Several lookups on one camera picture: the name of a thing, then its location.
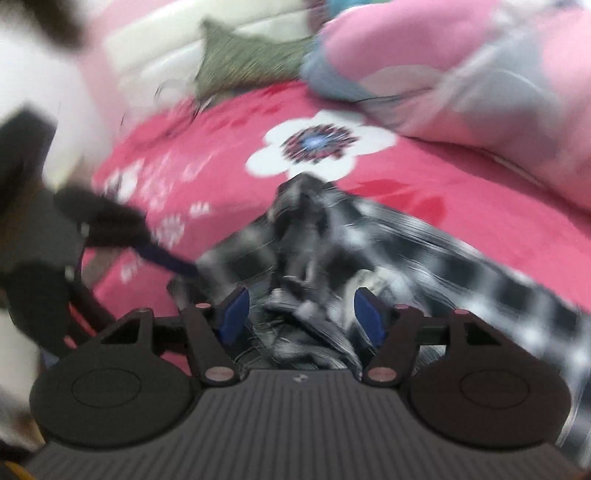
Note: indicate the person's dark hair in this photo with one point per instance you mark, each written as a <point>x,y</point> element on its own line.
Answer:
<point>64,23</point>

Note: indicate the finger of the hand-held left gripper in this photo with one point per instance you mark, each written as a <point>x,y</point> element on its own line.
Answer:
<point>115,221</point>

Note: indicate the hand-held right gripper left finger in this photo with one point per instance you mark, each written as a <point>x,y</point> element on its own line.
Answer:
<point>235,316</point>

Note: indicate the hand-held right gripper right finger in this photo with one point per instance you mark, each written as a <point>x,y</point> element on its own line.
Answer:
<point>369,318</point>

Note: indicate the green floral pillow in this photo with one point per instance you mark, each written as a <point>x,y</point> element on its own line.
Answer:
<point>240,64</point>

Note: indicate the pink floral bed sheet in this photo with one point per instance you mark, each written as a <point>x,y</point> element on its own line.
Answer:
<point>207,152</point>

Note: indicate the pink grey floral quilt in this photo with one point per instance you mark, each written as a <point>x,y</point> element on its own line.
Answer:
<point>438,55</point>

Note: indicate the white padded headboard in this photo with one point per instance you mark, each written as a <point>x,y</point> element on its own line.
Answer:
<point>152,50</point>

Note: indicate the black white plaid garment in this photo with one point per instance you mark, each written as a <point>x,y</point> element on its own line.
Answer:
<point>415,258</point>

